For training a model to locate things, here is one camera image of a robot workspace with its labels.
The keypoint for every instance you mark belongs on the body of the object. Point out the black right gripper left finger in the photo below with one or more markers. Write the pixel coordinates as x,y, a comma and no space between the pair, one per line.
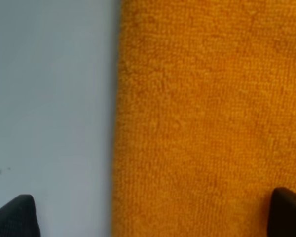
18,218

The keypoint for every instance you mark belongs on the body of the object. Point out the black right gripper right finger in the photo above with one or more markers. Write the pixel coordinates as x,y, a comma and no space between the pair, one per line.
282,213

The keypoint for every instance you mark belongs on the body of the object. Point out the orange towel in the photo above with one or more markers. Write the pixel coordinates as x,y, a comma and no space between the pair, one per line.
206,116

